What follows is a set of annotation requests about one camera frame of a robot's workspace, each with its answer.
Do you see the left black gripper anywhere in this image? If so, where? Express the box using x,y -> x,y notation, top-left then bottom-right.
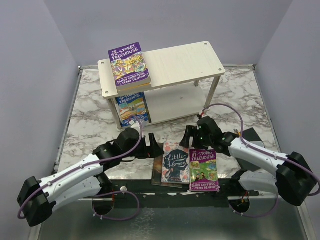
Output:
122,133 -> 165,159

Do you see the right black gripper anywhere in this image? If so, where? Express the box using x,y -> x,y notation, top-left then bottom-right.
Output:
180,124 -> 213,149

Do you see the blue 91-Storey Treehouse book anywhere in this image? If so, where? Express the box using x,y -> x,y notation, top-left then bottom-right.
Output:
116,92 -> 152,127

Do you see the orange 130-Storey Treehouse book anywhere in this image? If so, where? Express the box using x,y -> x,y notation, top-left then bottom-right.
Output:
116,82 -> 152,92

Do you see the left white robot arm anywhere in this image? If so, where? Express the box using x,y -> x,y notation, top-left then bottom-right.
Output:
17,128 -> 164,227

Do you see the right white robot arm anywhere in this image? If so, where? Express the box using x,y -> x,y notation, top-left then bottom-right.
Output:
180,116 -> 317,206

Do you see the Little Women dark book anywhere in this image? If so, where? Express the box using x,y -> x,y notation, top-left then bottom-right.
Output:
161,141 -> 190,185

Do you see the thin dark patterned book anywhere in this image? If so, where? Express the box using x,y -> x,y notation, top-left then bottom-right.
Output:
151,156 -> 183,189

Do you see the purple 117-Storey Treehouse book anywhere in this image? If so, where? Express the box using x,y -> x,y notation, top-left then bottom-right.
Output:
189,149 -> 220,192

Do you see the white two-tier wooden shelf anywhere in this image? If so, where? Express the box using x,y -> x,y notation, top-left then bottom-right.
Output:
98,41 -> 226,130

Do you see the black notebook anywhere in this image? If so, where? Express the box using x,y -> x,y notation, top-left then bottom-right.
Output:
241,127 -> 262,142

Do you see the grey rectangular case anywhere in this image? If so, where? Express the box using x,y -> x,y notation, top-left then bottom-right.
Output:
251,141 -> 265,148

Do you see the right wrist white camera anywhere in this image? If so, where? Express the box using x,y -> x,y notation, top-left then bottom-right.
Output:
196,110 -> 208,120

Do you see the wrist white camera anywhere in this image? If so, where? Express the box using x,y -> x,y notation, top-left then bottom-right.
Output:
196,110 -> 208,120
129,119 -> 146,132

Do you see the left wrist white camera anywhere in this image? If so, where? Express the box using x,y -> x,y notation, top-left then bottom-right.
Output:
129,119 -> 146,132

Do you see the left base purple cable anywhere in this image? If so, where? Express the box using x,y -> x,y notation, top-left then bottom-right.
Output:
91,191 -> 140,222

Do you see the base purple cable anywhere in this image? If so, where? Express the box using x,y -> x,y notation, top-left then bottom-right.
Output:
232,194 -> 280,218
91,191 -> 140,222

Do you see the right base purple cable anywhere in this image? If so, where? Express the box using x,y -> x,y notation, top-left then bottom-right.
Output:
232,194 -> 280,218

